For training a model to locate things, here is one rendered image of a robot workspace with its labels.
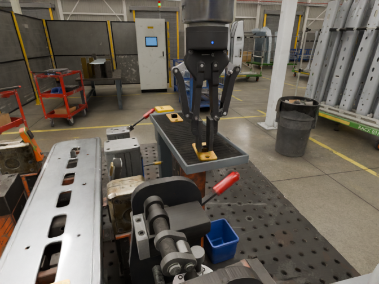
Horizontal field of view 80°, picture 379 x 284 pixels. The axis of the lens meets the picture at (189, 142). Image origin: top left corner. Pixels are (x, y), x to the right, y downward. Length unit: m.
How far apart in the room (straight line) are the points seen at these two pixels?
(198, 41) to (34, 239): 0.51
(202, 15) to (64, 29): 7.75
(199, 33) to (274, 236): 0.79
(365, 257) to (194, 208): 1.89
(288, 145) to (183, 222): 2.93
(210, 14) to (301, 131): 2.80
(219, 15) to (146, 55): 6.64
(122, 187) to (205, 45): 0.34
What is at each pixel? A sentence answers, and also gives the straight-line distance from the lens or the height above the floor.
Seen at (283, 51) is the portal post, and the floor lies 1.26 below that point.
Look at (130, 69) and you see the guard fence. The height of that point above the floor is 0.62.
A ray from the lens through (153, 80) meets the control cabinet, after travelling 7.09.
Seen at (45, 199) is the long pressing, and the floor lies 1.00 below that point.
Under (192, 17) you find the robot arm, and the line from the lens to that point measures 0.41.
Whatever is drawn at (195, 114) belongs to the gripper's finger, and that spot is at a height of 1.25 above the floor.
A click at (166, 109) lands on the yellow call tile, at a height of 1.16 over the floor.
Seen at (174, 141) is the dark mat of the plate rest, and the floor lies 1.16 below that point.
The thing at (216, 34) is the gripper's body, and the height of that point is 1.39.
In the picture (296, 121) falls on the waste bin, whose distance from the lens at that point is 3.06.
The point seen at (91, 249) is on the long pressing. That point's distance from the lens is 0.53.
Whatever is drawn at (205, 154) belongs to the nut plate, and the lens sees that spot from 0.48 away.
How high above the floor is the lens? 1.38
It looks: 24 degrees down
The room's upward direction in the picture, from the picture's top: straight up
